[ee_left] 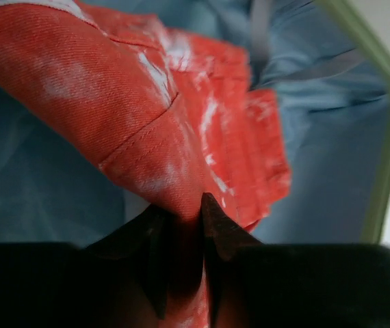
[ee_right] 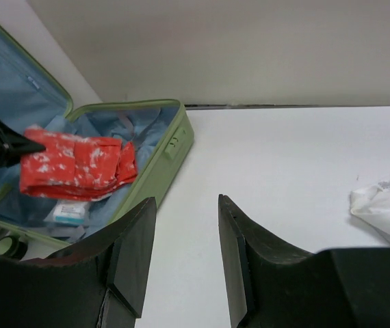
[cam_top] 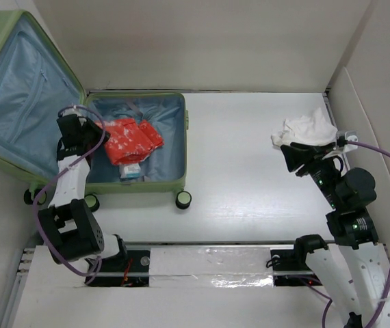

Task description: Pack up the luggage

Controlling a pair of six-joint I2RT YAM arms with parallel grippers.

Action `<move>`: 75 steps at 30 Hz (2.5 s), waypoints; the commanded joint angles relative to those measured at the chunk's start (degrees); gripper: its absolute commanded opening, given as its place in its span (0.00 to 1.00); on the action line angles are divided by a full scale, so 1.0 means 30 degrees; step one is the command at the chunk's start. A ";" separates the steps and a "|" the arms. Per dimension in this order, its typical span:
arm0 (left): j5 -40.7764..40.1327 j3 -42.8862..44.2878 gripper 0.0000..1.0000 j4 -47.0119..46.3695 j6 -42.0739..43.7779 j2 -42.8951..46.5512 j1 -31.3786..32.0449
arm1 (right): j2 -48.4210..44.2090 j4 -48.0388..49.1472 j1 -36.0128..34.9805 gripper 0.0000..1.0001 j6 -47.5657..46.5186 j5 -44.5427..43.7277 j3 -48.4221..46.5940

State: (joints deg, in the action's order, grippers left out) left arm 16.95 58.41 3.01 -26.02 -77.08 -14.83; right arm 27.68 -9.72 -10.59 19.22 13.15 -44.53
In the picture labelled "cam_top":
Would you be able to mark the silver tape strip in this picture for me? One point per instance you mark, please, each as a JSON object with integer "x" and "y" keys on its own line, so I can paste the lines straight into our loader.
{"x": 210, "y": 267}

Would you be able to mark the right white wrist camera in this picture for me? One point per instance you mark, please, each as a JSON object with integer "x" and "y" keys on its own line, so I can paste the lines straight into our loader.
{"x": 347, "y": 136}

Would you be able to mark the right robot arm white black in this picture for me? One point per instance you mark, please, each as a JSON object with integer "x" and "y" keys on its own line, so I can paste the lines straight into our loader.
{"x": 361, "y": 296}

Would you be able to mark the green suitcase with blue lining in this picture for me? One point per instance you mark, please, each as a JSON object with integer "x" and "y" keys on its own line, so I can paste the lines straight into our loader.
{"x": 36, "y": 82}

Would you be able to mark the white blue plastic packet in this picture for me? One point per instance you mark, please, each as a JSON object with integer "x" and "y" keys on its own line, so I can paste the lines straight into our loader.
{"x": 129, "y": 171}

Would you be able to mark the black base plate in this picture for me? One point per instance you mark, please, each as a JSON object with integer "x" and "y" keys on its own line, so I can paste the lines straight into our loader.
{"x": 131, "y": 272}
{"x": 288, "y": 271}

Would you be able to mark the red white patterned cloth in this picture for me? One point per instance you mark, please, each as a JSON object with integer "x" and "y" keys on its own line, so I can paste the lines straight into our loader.
{"x": 131, "y": 142}

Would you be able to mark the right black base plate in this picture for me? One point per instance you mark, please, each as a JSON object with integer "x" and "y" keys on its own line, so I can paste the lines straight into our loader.
{"x": 288, "y": 271}

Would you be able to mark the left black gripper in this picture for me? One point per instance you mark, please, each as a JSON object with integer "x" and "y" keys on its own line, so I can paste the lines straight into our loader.
{"x": 88, "y": 123}

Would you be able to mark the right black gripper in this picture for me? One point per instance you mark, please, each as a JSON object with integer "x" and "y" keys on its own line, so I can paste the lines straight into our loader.
{"x": 295, "y": 154}

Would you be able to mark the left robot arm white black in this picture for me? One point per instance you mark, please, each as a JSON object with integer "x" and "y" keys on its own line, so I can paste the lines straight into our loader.
{"x": 72, "y": 233}

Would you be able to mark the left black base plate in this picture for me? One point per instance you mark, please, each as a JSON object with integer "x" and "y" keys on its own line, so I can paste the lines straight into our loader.
{"x": 131, "y": 272}

